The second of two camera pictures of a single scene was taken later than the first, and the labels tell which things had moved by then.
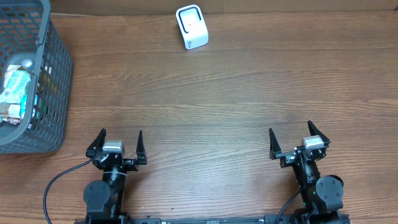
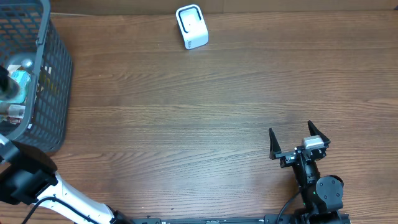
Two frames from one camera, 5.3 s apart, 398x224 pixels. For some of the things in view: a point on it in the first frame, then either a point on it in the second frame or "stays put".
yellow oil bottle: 27,63 stays put
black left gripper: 115,159 → 4,86
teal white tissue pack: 16,82 stays put
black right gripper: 288,157 stays put
